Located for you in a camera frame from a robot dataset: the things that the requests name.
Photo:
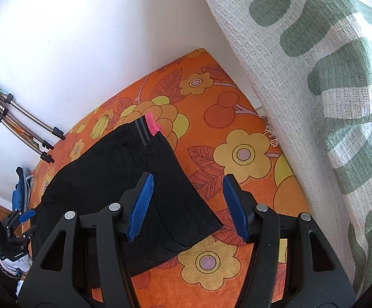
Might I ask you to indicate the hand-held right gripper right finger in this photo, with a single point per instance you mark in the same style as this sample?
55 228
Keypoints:
234 205

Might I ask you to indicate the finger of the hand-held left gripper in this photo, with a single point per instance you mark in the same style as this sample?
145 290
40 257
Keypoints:
28 215
20 195

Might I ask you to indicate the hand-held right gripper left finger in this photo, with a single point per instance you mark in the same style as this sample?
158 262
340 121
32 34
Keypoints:
141 205

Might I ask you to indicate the black pants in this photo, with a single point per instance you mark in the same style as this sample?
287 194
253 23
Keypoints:
109 173

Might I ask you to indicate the light blue folded garment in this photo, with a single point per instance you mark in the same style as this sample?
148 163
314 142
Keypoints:
29 186

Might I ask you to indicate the orange floral bed sheet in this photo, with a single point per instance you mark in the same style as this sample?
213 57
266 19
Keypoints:
237 134

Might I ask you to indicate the green white patterned blanket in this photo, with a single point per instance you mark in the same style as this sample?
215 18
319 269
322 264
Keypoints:
301 86

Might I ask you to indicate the silver camera tripod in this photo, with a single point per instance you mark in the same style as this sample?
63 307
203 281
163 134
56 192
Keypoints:
28 118

